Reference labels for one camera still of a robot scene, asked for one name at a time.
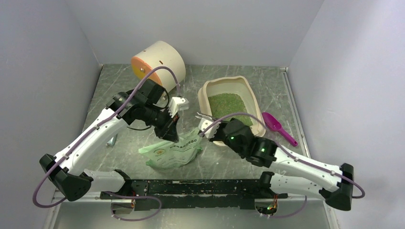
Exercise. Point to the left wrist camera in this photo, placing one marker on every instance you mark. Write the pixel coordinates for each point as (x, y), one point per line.
(177, 104)

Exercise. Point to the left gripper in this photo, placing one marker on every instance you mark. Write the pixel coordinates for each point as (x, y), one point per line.
(171, 134)

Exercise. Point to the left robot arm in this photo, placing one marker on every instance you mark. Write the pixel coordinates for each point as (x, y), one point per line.
(67, 168)

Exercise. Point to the round beige drawer cabinet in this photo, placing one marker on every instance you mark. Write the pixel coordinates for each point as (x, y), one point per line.
(159, 54)

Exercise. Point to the green cat litter bag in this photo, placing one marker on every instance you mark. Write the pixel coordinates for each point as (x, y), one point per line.
(167, 155)

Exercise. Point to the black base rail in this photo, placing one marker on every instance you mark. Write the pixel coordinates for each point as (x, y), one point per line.
(200, 193)

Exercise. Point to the magenta litter scoop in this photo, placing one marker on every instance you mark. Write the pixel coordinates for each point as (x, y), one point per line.
(274, 125)

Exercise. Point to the light blue stapler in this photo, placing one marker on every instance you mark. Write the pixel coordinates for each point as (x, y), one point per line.
(112, 141)

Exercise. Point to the beige litter box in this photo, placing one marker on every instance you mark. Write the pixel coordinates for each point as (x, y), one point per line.
(234, 85)

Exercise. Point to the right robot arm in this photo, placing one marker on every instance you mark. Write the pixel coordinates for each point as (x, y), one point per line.
(289, 172)

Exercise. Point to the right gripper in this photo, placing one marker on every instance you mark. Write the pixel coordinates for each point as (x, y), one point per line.
(215, 137)

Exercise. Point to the green litter pellets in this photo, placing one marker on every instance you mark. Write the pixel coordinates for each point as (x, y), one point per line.
(225, 104)

